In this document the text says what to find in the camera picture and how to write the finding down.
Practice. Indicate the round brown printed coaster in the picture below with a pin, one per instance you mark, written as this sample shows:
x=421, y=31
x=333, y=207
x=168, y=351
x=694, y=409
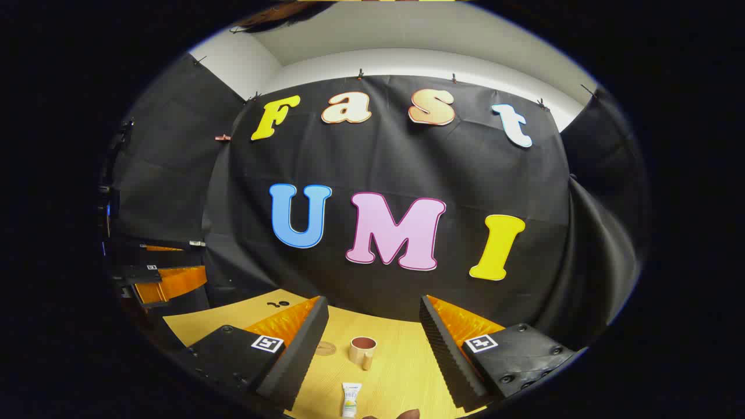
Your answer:
x=326, y=348

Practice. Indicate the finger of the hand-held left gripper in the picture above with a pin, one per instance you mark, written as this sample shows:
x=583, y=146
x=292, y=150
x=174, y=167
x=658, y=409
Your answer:
x=174, y=282
x=163, y=248

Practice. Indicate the white toothpaste tube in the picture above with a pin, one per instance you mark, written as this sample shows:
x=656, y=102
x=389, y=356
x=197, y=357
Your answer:
x=351, y=398

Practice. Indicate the wooden desktop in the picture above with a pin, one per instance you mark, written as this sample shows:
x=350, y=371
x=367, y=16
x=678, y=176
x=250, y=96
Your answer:
x=396, y=361

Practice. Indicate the black backdrop cloth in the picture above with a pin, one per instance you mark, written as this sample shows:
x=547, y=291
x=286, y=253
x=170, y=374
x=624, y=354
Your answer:
x=407, y=163

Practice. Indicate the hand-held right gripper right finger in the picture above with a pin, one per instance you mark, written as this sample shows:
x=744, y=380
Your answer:
x=445, y=361

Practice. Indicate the beige cup with brown inside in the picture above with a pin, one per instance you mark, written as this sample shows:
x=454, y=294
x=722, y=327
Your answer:
x=362, y=349

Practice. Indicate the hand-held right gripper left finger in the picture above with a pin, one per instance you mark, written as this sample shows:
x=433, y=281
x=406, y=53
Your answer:
x=294, y=361

